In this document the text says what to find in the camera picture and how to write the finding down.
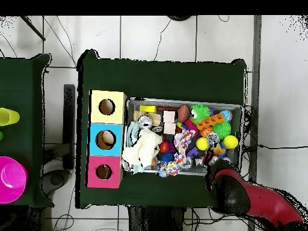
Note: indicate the mint green quilted cloth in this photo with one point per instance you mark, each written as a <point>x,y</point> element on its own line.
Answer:
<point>132,132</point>

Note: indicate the cream knitted cloth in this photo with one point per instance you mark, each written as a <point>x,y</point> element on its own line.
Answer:
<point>144,149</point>

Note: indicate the colourful dotted cloth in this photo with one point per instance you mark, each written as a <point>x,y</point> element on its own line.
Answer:
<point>181,149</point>

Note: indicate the golden brown plush animal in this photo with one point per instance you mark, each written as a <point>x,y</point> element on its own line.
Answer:
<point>219,150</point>

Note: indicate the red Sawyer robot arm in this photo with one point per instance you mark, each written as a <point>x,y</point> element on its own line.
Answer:
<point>259,199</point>

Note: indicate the wooden box with three holes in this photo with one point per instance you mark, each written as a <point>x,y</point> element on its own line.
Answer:
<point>96,115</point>

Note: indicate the brown toy football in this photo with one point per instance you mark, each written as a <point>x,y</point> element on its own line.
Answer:
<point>183,113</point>

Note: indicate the green spiky ball with eyes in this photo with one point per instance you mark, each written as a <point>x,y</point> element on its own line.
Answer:
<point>199,112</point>

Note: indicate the dark green table cloth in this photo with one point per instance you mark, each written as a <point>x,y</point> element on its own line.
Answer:
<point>168,79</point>
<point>21,84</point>

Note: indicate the small yellow ball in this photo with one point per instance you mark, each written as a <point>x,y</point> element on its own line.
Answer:
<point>202,143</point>

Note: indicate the orange building block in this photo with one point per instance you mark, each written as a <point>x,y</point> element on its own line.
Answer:
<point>210,121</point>

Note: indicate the black flat panel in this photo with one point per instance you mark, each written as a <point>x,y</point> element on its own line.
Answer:
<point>69,125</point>

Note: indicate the grey rounded stand foot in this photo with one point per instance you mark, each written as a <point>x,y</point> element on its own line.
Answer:
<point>55,180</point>

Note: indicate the black round base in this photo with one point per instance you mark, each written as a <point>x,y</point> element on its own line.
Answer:
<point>179,17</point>

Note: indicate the yellow-green plastic cup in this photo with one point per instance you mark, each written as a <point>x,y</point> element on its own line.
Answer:
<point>8,116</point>

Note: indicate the pink plastic bowl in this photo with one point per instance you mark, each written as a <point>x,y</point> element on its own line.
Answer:
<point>12,180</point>

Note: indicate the small green object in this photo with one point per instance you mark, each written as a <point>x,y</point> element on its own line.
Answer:
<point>1,136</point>

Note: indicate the black rod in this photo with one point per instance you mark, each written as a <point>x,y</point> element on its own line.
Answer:
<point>33,28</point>

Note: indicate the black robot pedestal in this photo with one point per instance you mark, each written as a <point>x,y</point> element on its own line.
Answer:
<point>154,221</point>

